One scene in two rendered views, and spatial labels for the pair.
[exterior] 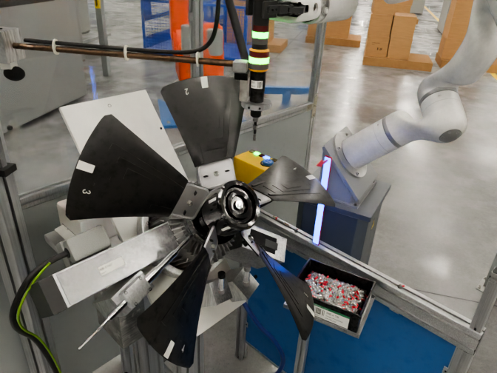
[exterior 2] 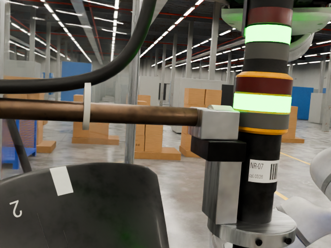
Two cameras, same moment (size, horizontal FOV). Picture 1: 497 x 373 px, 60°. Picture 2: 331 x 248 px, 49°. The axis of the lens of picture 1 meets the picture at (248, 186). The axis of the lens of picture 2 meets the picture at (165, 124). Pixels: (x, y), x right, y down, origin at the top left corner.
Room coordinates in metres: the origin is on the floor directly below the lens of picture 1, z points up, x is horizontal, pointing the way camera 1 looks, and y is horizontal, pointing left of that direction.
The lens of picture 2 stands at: (0.71, 0.17, 1.53)
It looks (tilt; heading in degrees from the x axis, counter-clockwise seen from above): 6 degrees down; 338
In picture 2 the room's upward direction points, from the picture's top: 4 degrees clockwise
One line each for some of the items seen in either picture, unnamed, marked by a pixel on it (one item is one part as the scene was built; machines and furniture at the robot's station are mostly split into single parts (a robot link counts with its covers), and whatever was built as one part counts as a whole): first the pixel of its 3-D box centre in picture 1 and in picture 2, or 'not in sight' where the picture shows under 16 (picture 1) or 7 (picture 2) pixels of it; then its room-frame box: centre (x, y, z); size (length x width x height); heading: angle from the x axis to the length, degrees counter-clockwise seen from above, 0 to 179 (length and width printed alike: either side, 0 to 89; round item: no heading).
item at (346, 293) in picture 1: (331, 296); not in sight; (0.97, -0.27, 0.84); 0.19 x 0.14 x 0.05; 63
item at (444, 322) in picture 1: (340, 265); not in sight; (1.14, -0.32, 0.82); 0.90 x 0.04 x 0.08; 48
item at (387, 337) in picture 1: (325, 342); not in sight; (1.14, -0.32, 0.45); 0.82 x 0.02 x 0.66; 48
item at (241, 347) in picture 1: (244, 295); not in sight; (1.43, -0.01, 0.39); 0.04 x 0.04 x 0.78; 48
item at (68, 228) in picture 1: (83, 220); not in sight; (1.19, 0.55, 0.92); 0.17 x 0.16 x 0.11; 48
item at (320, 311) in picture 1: (331, 294); not in sight; (0.98, -0.27, 0.85); 0.22 x 0.17 x 0.07; 63
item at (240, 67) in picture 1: (253, 84); (244, 171); (0.95, 0.00, 1.47); 0.09 x 0.07 x 0.10; 83
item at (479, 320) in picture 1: (487, 300); not in sight; (0.86, -0.64, 0.96); 0.03 x 0.03 x 0.20; 48
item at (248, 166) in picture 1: (257, 172); not in sight; (1.41, -0.03, 1.02); 0.16 x 0.10 x 0.11; 48
